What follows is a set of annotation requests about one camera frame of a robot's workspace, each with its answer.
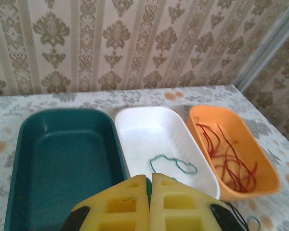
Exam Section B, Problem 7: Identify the floral tablecloth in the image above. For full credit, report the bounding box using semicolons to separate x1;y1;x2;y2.
0;84;289;231

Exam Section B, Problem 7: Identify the teal plastic tray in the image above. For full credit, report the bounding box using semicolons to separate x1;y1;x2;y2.
4;108;129;231

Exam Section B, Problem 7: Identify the white plastic tray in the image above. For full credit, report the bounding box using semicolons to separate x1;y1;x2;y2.
114;106;221;201

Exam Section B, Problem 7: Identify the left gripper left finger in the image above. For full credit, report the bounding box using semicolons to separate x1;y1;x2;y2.
61;174;151;231

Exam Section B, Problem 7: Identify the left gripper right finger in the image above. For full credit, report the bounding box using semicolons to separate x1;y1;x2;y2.
149;172;247;231

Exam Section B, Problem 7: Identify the aluminium corner post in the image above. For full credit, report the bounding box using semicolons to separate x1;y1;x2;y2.
234;0;289;92

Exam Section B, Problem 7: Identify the orange plastic tray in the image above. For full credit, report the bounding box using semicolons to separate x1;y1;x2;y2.
186;104;281;202

